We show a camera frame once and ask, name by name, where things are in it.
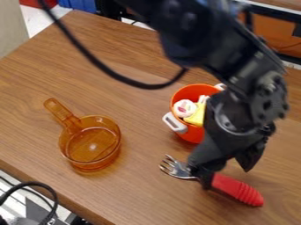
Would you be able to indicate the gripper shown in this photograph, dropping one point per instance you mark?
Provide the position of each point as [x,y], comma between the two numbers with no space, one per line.
[231,129]

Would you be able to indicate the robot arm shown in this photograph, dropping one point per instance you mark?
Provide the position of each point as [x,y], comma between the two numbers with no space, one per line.
[219,44]

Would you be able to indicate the yellow and white toy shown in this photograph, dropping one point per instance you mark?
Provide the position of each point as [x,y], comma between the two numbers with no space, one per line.
[186,110]

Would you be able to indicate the clear orange saucepan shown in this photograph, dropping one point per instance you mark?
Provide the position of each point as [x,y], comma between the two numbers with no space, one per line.
[90,143]

